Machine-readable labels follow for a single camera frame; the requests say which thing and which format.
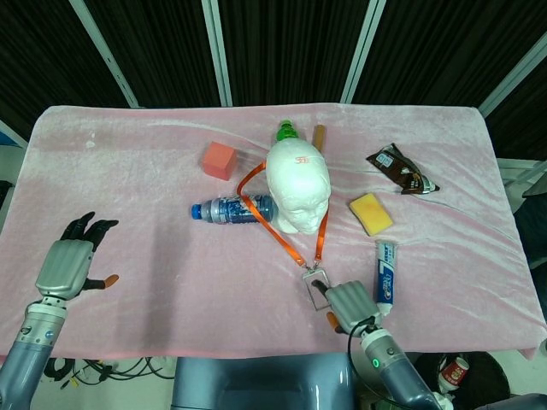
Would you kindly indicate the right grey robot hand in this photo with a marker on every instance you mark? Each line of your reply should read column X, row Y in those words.
column 352, row 303

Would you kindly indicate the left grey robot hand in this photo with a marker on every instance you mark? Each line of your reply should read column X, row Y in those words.
column 64, row 265

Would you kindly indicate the clear plastic badge holder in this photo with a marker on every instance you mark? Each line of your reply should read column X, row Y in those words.
column 314, row 301

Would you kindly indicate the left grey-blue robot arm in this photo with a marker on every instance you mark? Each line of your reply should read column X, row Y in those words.
column 30, row 359

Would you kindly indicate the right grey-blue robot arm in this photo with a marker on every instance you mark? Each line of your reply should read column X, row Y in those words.
column 393, row 367

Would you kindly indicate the white foam mannequin head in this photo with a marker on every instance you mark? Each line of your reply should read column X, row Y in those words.
column 299, row 183

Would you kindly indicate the blue white toothpaste tube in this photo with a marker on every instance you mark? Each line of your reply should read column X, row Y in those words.
column 385, row 277

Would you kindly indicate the yellow sponge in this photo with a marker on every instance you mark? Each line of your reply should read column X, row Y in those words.
column 371, row 212

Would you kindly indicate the pink plush table cloth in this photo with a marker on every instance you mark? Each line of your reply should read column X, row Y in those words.
column 171, row 277

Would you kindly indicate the grey-blue robot torso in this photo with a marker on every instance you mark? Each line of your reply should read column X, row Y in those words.
column 260, row 384

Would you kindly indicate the red paper cup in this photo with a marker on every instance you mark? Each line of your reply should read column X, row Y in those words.
column 455, row 373

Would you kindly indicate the brown snack packet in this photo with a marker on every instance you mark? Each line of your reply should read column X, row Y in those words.
column 401, row 168

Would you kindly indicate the black waste bag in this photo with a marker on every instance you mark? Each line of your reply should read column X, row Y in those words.
column 487, row 376

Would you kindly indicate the blue plastic drink bottle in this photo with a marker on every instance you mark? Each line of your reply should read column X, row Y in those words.
column 222, row 211

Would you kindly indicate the brown wooden stick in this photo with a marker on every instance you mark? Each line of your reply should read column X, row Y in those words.
column 318, row 136

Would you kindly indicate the green capped bottle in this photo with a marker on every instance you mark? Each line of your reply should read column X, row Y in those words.
column 287, row 131

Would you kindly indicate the red foam cube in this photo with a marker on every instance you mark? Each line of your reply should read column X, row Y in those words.
column 218, row 160

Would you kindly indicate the black curtain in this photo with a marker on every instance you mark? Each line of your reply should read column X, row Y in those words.
column 290, row 47

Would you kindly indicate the white frame pole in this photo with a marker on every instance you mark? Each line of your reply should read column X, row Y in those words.
column 218, row 55
column 513, row 72
column 109, row 60
column 363, row 51

